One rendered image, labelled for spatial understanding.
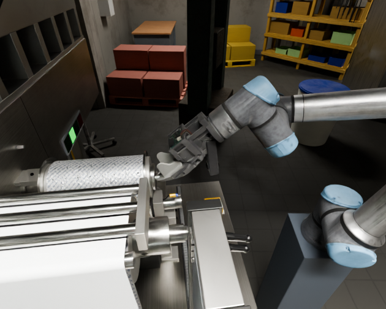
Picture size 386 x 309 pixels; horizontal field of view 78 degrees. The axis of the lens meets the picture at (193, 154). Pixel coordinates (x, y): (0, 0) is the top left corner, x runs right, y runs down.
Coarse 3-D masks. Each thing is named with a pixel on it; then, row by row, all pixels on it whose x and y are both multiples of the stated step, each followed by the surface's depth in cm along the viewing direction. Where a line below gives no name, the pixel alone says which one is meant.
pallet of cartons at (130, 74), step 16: (128, 48) 383; (144, 48) 383; (160, 48) 383; (176, 48) 383; (128, 64) 390; (144, 64) 387; (160, 64) 384; (176, 64) 382; (112, 80) 368; (128, 80) 364; (144, 80) 361; (160, 80) 358; (176, 80) 355; (112, 96) 381; (128, 96) 380; (144, 96) 380; (160, 96) 374; (176, 96) 371
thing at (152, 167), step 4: (152, 164) 65; (152, 168) 64; (152, 172) 63; (152, 176) 63; (152, 180) 63; (156, 180) 69; (152, 184) 63; (156, 184) 68; (152, 188) 65; (156, 188) 66
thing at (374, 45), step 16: (384, 0) 314; (368, 16) 343; (384, 16) 313; (368, 32) 342; (384, 32) 312; (368, 48) 342; (384, 48) 312; (352, 64) 377; (368, 64) 341; (384, 64) 311; (352, 80) 376; (368, 80) 340; (384, 80) 317
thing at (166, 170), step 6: (162, 162) 59; (174, 162) 59; (180, 162) 59; (162, 168) 60; (168, 168) 60; (174, 168) 60; (180, 168) 59; (162, 174) 61; (168, 174) 61; (162, 180) 62
